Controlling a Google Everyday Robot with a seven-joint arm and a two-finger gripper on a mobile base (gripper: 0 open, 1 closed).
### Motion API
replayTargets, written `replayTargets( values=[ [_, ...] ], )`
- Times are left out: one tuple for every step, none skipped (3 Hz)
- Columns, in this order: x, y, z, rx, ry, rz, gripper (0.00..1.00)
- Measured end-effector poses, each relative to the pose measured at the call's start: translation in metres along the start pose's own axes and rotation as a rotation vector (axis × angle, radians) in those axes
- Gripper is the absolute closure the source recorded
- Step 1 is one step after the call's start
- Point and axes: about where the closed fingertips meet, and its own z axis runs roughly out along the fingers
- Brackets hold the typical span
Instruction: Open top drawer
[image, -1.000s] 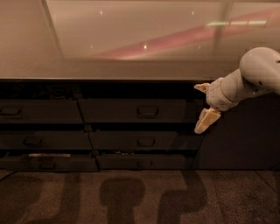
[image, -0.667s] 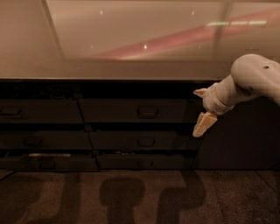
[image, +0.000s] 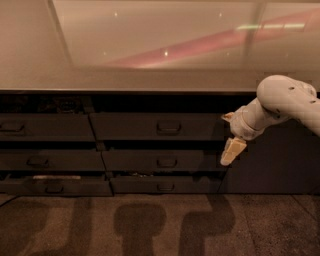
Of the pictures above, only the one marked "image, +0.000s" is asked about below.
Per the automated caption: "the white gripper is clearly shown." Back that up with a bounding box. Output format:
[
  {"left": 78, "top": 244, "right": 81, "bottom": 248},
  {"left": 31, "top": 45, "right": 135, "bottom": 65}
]
[{"left": 220, "top": 106, "right": 265, "bottom": 166}]

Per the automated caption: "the dark drawer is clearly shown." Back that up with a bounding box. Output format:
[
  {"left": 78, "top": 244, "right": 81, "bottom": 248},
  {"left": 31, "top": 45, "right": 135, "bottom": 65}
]
[
  {"left": 0, "top": 150, "right": 105, "bottom": 171},
  {"left": 102, "top": 150, "right": 226, "bottom": 172},
  {"left": 89, "top": 113, "right": 229, "bottom": 141},
  {"left": 0, "top": 175, "right": 113, "bottom": 197},
  {"left": 0, "top": 114, "right": 95, "bottom": 142},
  {"left": 110, "top": 176, "right": 221, "bottom": 194}
]

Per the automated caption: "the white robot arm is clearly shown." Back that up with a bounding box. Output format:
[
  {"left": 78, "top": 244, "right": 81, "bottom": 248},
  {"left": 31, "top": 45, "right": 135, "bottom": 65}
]
[{"left": 220, "top": 75, "right": 320, "bottom": 166}]

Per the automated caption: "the glossy counter top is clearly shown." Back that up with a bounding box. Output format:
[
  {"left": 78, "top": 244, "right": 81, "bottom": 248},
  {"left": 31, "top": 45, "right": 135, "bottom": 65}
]
[{"left": 0, "top": 0, "right": 320, "bottom": 92}]

